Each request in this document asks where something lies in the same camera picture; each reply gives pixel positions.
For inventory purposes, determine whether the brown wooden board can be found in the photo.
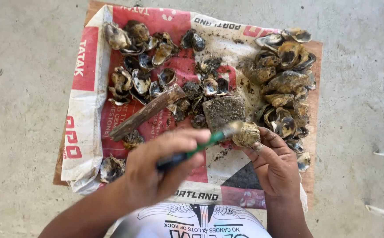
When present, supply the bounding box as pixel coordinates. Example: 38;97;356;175
52;0;323;199

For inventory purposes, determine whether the grey stone block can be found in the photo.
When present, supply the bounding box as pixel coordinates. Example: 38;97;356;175
203;96;247;133

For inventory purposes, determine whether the green handled shucking knife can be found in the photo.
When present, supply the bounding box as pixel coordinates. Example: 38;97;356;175
156;121;244;172

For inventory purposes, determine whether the person's white printed shirt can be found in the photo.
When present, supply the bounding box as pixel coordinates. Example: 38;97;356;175
111;202;273;238

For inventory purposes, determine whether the dark muddy oyster shell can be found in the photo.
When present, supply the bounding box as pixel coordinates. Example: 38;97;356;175
99;155;126;183

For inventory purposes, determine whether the pile of empty oyster shells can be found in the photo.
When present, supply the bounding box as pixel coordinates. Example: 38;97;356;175
103;20;231;129

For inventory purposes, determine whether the rusty brown bar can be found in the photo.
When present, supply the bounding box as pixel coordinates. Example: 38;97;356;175
109;83;186;142

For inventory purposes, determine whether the person's right hand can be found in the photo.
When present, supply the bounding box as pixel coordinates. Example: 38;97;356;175
242;127;302;199

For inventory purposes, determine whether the red and white woven sack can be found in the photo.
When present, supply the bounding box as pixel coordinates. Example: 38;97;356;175
61;4;308;213

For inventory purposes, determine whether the person's left hand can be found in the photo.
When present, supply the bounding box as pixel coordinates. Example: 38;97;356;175
121;128;212;212

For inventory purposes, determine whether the small mud-crusted oyster clump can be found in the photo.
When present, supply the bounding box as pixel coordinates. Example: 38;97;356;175
123;130;144;149

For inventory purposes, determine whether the heap of muddy unopened oysters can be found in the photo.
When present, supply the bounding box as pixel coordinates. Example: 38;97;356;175
242;27;317;172

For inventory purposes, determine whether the muddy whole oyster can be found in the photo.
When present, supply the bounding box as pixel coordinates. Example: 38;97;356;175
232;122;261;149

